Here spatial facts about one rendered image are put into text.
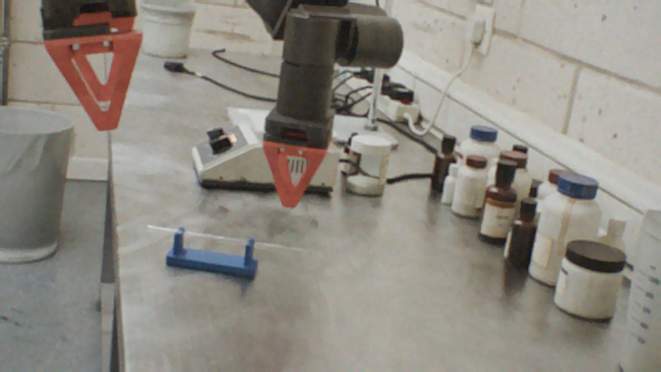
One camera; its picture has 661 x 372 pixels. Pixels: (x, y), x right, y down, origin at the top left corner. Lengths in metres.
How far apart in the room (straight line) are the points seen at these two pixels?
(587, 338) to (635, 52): 0.47
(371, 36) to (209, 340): 0.35
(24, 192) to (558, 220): 2.04
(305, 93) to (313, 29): 0.07
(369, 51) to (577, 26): 0.58
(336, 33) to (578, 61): 0.61
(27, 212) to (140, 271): 1.92
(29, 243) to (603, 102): 2.01
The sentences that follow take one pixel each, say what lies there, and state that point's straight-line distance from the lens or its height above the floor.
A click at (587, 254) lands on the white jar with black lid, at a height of 0.82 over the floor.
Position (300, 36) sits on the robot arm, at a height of 1.02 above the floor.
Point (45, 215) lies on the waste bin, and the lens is 2.95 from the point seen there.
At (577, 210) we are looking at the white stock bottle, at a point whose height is 0.85.
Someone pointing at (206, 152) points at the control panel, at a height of 0.79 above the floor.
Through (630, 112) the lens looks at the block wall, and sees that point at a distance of 1.33.
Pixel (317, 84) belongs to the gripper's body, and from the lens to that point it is 0.95.
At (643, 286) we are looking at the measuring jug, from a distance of 0.92.
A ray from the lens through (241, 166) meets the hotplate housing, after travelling 1.31.
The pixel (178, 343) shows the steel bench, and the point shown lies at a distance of 0.87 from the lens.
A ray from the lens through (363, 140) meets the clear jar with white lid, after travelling 1.37.
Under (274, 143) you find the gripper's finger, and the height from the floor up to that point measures 0.91.
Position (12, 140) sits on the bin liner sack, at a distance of 2.83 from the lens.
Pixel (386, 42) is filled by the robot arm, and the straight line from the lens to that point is 0.98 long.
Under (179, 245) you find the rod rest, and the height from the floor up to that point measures 0.77.
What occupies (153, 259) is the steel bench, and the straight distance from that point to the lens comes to 1.05.
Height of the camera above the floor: 1.14
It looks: 16 degrees down
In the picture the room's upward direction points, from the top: 8 degrees clockwise
